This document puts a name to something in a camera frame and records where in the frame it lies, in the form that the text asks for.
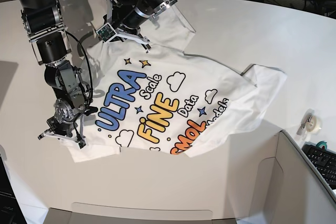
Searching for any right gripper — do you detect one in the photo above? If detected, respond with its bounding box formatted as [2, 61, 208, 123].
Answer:
[38, 113, 86, 149]

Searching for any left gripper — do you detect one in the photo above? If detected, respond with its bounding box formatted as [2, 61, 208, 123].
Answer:
[104, 0, 151, 53]

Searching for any grey flat panel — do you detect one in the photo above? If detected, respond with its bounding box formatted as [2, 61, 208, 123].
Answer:
[0, 61, 18, 106]

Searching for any white printed t-shirt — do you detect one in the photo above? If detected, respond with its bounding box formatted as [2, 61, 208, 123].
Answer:
[60, 7, 287, 162]

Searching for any green tape roll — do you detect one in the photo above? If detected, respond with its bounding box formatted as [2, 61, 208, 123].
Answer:
[316, 141, 328, 150]

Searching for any black keyboard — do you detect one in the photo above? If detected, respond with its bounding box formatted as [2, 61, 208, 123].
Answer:
[302, 144, 336, 190]

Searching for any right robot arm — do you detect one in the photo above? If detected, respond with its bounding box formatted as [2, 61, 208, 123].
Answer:
[20, 0, 98, 148]

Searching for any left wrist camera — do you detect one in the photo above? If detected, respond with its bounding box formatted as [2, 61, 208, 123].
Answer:
[96, 23, 117, 42]

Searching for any grey cardboard box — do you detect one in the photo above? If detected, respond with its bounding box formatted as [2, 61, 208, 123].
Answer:
[43, 131, 336, 224]

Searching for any clear tape dispenser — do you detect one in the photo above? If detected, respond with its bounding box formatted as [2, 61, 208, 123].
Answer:
[297, 109, 322, 141]

